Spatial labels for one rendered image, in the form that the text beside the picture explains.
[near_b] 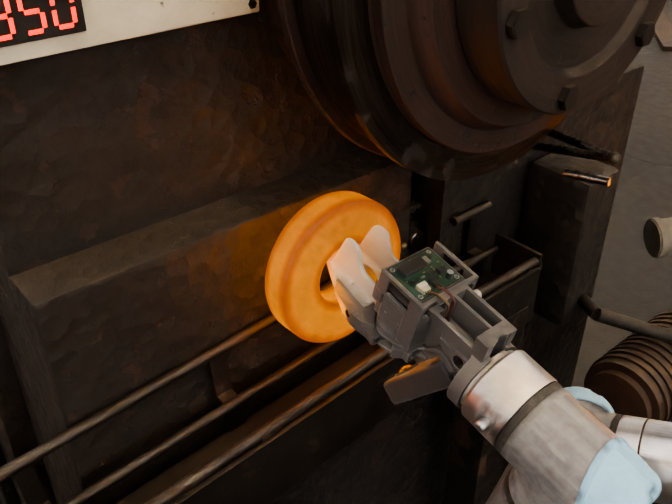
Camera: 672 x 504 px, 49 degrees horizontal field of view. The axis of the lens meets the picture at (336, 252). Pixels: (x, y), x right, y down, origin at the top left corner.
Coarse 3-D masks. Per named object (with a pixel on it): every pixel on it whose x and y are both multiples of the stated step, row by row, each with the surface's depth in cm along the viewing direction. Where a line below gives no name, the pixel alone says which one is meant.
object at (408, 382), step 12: (432, 360) 69; (408, 372) 70; (420, 372) 67; (432, 372) 66; (444, 372) 64; (384, 384) 73; (396, 384) 71; (408, 384) 70; (420, 384) 68; (432, 384) 66; (444, 384) 65; (396, 396) 72; (408, 396) 70; (420, 396) 69
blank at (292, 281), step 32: (352, 192) 74; (288, 224) 70; (320, 224) 69; (352, 224) 72; (384, 224) 75; (288, 256) 69; (320, 256) 71; (288, 288) 70; (288, 320) 72; (320, 320) 74
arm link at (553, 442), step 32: (544, 416) 57; (576, 416) 57; (512, 448) 58; (544, 448) 56; (576, 448) 56; (608, 448) 55; (512, 480) 60; (544, 480) 57; (576, 480) 55; (608, 480) 54; (640, 480) 54
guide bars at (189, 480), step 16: (512, 272) 94; (480, 288) 91; (496, 288) 92; (384, 352) 82; (352, 368) 80; (368, 368) 81; (336, 384) 79; (304, 400) 77; (320, 400) 78; (288, 416) 75; (256, 432) 74; (272, 432) 74; (240, 448) 72; (208, 464) 71; (224, 464) 72; (192, 480) 70; (160, 496) 68; (176, 496) 69
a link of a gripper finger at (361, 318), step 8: (336, 280) 70; (336, 288) 71; (344, 288) 70; (336, 296) 71; (344, 296) 70; (352, 296) 69; (344, 304) 69; (352, 304) 69; (360, 304) 68; (344, 312) 69; (352, 312) 68; (360, 312) 68; (368, 312) 68; (376, 312) 68; (352, 320) 68; (360, 320) 67; (368, 320) 67; (360, 328) 68; (368, 328) 67; (376, 328) 67; (368, 336) 67; (376, 336) 67
